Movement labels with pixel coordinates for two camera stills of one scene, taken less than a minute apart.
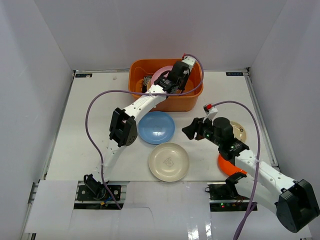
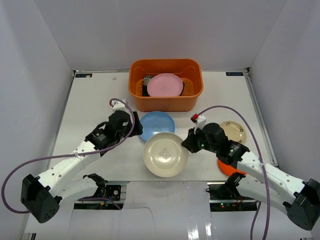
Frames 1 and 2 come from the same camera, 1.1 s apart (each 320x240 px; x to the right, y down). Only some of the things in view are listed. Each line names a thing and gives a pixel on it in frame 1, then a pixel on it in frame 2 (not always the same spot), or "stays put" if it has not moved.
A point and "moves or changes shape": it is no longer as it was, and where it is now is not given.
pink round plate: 159,71 moves or changes shape
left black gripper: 183,81 to 136,124
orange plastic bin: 138,68 stays put
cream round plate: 168,162 moves or changes shape
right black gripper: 197,126 to 190,144
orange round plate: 228,167 stays put
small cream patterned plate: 239,131 stays put
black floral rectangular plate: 146,78 stays put
